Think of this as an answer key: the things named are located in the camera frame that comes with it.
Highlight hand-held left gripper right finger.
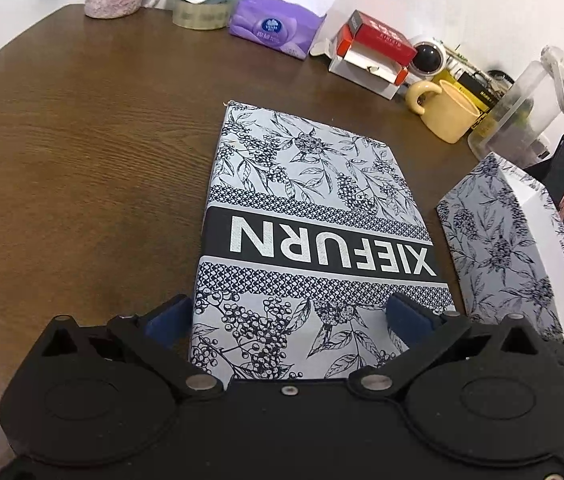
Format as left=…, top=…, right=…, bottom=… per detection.
left=347, top=292, right=543, bottom=393

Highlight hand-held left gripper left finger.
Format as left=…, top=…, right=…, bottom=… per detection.
left=42, top=296, right=225, bottom=396

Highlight floral print box base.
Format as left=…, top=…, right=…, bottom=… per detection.
left=436, top=152, right=564, bottom=361

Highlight floral print box lid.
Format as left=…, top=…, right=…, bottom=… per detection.
left=189, top=100, right=458, bottom=382

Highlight wooden desktop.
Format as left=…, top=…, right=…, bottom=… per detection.
left=0, top=4, right=564, bottom=461

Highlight yellow ceramic mug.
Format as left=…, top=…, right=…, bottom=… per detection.
left=405, top=79, right=485, bottom=144

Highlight yellow and black box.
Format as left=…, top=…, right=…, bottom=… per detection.
left=454, top=71, right=503, bottom=117

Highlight clear plastic pitcher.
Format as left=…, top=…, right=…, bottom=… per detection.
left=467, top=46, right=564, bottom=169

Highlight white box with red flaps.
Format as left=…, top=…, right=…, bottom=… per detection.
left=310, top=25, right=410, bottom=101

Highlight thin wooden sticks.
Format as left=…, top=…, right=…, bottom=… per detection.
left=437, top=40, right=493, bottom=81

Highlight red and white box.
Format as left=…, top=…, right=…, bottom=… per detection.
left=346, top=10, right=417, bottom=67

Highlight clear tape roll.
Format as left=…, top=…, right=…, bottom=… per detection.
left=172, top=0, right=235, bottom=30

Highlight purple tissue pack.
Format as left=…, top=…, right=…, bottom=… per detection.
left=228, top=0, right=339, bottom=61

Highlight white round camera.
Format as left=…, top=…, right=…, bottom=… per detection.
left=409, top=37, right=450, bottom=81

